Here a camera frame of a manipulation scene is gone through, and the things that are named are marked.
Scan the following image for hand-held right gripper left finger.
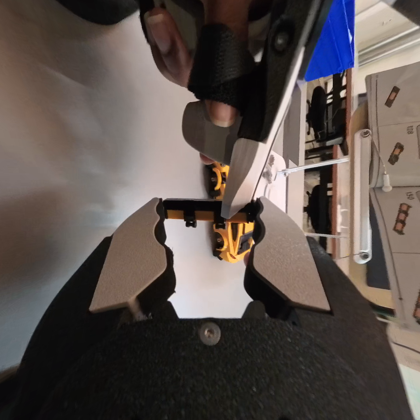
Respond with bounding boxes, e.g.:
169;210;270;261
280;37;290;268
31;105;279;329
90;197;177;318

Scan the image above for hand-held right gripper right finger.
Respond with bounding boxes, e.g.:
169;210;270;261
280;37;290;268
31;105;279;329
245;196;332;317

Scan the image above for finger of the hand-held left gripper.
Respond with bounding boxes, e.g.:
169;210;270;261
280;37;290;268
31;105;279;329
220;45;313;220

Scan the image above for black and yellow lego strip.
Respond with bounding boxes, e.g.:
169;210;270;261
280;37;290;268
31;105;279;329
163;197;257;229

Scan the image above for yellow lego car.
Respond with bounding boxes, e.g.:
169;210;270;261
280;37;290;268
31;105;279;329
205;161;256;263

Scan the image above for lego instruction booklet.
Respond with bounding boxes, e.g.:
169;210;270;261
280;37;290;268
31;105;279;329
364;63;420;329

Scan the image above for person's left hand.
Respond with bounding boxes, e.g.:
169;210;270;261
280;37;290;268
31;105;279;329
143;0;273;166

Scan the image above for clear bag of small parts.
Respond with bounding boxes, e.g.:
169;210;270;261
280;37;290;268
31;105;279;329
262;157;277;185

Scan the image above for stacked blue plastic bins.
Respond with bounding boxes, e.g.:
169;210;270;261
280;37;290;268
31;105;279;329
303;0;356;83

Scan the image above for black office chair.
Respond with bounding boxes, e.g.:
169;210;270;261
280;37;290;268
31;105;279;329
303;185;330;234
306;86;329;140

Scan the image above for white book stand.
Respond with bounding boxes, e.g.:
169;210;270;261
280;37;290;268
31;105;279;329
262;129;393;265

